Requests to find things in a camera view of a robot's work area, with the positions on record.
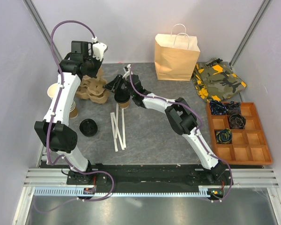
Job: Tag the blue yellow rolled item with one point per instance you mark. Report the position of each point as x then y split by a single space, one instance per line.
223 136

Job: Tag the orange wooden compartment tray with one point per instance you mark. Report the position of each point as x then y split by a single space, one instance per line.
248 145

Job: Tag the white wrapped straw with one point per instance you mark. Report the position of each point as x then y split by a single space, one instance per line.
114 131
116 117
123 127
117 133

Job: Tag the stack of paper cups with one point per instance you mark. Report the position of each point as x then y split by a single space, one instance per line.
73 110

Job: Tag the black rolled item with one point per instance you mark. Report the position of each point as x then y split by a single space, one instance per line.
233 108

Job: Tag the brown paper coffee cup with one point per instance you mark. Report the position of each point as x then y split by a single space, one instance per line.
124 105

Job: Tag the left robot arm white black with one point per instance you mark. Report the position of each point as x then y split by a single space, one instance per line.
85 58

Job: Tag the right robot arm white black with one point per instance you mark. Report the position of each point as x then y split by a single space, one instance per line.
181 118

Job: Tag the grey slotted cable duct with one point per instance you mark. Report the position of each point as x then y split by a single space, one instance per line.
84 192

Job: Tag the brown paper bag with handles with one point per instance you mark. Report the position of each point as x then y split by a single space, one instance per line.
176 55

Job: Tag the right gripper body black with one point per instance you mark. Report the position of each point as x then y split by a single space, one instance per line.
121 86

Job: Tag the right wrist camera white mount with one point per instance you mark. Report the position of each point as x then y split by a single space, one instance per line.
127 70

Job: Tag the black plastic cup lid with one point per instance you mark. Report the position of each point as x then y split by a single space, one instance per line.
121 98

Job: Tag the single brown pulp cup carrier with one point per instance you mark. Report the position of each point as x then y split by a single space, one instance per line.
95 86

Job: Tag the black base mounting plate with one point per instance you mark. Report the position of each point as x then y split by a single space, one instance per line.
147 178

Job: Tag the camouflage folded cloth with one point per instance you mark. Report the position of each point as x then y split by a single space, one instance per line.
214 80

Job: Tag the dark blue striped rolled item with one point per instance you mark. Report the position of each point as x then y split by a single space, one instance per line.
217 107

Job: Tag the dark floral rolled item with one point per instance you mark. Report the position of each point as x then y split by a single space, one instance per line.
237 121

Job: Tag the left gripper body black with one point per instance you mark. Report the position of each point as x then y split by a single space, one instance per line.
93 65

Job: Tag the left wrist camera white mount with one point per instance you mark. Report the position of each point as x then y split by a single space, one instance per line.
98 49

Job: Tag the stack of black lids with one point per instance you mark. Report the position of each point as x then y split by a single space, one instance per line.
88 127

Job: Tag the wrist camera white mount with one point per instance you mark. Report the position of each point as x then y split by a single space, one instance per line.
127 70
98 49

